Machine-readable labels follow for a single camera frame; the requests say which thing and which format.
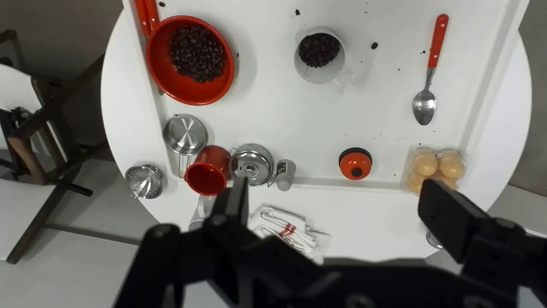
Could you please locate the white cloth red print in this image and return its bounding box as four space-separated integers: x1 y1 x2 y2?
247 203 332 260

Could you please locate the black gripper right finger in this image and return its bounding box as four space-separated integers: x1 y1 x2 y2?
418 178 547 287

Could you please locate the red bowl with handle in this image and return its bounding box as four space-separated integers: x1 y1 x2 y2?
132 0 238 107

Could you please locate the pale round bun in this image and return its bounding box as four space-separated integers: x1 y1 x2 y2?
412 147 442 178
436 148 469 179
404 169 426 195

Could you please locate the tiny silver cup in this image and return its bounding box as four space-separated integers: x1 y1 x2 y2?
274 159 298 193

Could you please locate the steel measuring cup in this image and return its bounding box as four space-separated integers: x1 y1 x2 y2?
163 113 211 176

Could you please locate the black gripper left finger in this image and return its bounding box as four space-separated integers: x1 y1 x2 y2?
207 176 252 236

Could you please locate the dark wooden chair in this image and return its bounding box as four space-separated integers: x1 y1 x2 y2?
0 27 108 265

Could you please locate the small round steel dish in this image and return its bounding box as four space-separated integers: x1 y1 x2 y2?
231 142 277 186

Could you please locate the steel bowl with handles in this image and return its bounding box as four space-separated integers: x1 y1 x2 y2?
125 162 168 200

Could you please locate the red mug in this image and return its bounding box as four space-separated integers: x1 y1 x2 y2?
183 143 235 196

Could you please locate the small red object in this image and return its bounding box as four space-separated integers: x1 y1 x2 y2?
337 145 375 183

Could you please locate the clear plastic measuring jug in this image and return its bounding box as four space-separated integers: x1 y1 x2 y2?
293 27 349 87

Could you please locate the steel spoon red handle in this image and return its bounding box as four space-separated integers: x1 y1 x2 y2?
411 12 452 126

